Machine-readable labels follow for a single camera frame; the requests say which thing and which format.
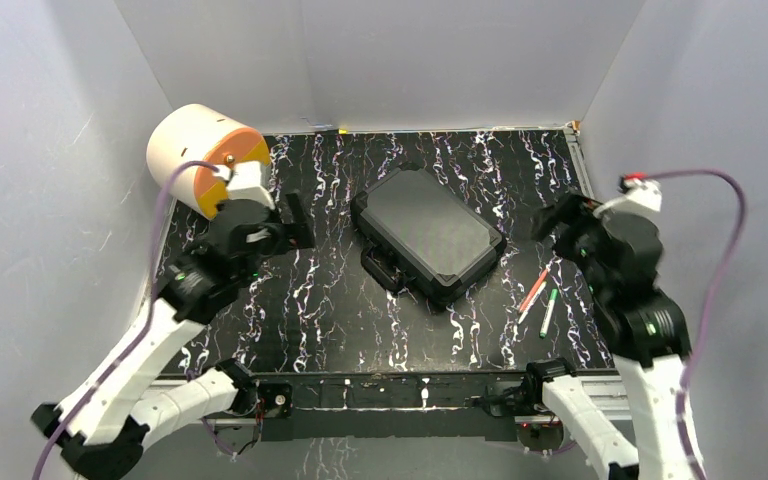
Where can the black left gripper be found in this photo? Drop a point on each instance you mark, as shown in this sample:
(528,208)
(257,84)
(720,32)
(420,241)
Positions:
(278,234)

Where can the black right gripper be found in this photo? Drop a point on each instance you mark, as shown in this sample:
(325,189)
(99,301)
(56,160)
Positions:
(567,209)

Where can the black poker chip case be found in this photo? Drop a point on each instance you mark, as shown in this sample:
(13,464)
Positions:
(421,235)

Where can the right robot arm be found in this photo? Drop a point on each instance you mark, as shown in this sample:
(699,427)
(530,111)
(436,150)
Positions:
(646,333)

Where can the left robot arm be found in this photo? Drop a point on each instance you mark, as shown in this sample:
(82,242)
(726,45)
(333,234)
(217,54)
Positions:
(105,425)

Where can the red marker pen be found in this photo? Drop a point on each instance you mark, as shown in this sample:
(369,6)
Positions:
(533,291)

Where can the green marker pen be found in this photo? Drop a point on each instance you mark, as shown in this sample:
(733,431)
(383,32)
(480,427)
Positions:
(552,299)

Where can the white cylindrical drawer box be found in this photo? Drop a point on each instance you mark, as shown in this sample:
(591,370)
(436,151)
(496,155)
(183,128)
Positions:
(196,132)

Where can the black front mounting bar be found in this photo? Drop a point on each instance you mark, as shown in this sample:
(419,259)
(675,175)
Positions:
(480,404)

